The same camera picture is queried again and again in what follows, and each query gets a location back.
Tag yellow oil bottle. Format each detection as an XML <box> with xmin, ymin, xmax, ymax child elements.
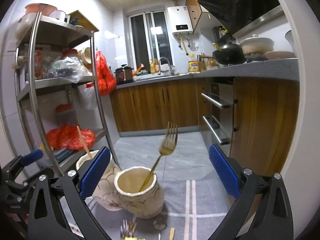
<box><xmin>188</xmin><ymin>53</ymin><xmax>200</xmax><ymax>73</ymax></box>

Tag black wok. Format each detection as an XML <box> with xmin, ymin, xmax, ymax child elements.
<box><xmin>212</xmin><ymin>43</ymin><xmax>246</xmax><ymax>66</ymax></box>

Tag white ceramic pot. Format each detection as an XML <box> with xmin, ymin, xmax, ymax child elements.
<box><xmin>240</xmin><ymin>34</ymin><xmax>274</xmax><ymax>61</ymax></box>

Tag round wooden chopstick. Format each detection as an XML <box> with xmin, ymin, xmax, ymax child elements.
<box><xmin>130</xmin><ymin>222</ymin><xmax>137</xmax><ymax>236</ymax></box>

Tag gold metal fork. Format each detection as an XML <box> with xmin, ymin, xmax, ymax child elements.
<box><xmin>139</xmin><ymin>122</ymin><xmax>178</xmax><ymax>192</ymax></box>

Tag steel shelf rack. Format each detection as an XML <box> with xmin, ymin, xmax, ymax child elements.
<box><xmin>15</xmin><ymin>12</ymin><xmax>112</xmax><ymax>175</ymax></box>

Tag built-in steel oven drawers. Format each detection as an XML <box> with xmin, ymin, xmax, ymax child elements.
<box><xmin>200</xmin><ymin>77</ymin><xmax>237</xmax><ymax>156</ymax></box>

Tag bamboo chopstick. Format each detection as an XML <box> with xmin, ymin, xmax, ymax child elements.
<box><xmin>169</xmin><ymin>228</ymin><xmax>175</xmax><ymax>240</ymax></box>

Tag yellow tulip spoon green handle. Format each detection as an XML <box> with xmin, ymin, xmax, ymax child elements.
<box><xmin>124</xmin><ymin>236</ymin><xmax>145</xmax><ymax>240</ymax></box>

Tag red plastic bag lower shelf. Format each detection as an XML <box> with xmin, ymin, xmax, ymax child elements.
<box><xmin>46</xmin><ymin>124</ymin><xmax>96</xmax><ymax>151</ymax></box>

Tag kitchen window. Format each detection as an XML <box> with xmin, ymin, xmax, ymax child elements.
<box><xmin>129</xmin><ymin>10</ymin><xmax>173</xmax><ymax>74</ymax></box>

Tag white water heater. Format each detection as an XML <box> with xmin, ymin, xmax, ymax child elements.
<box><xmin>167</xmin><ymin>6</ymin><xmax>193</xmax><ymax>35</ymax></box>

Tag silver flower-handled spoon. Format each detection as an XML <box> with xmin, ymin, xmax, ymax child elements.
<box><xmin>153</xmin><ymin>218</ymin><xmax>167</xmax><ymax>240</ymax></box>

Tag electric pressure cooker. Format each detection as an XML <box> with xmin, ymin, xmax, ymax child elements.
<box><xmin>114</xmin><ymin>64</ymin><xmax>133</xmax><ymax>85</ymax></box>

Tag clear plastic bag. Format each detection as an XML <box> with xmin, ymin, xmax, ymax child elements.
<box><xmin>47</xmin><ymin>56</ymin><xmax>87</xmax><ymax>83</ymax></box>

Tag grey striped table cloth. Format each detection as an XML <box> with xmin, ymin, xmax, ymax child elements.
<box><xmin>60</xmin><ymin>178</ymin><xmax>253</xmax><ymax>240</ymax></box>

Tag silver metal fork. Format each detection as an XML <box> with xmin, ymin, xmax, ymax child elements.
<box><xmin>120</xmin><ymin>219</ymin><xmax>133</xmax><ymax>239</ymax></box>

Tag wooden kitchen cabinets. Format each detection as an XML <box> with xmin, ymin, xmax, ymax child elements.
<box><xmin>111</xmin><ymin>77</ymin><xmax>299</xmax><ymax>175</ymax></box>

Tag black range hood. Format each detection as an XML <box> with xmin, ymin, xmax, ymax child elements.
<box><xmin>198</xmin><ymin>0</ymin><xmax>284</xmax><ymax>40</ymax></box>

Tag chrome kitchen faucet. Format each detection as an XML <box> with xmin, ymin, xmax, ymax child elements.
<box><xmin>158</xmin><ymin>57</ymin><xmax>175</xmax><ymax>76</ymax></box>

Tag red hanging plastic bag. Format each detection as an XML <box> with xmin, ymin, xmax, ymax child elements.
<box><xmin>95</xmin><ymin>50</ymin><xmax>117</xmax><ymax>96</ymax></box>

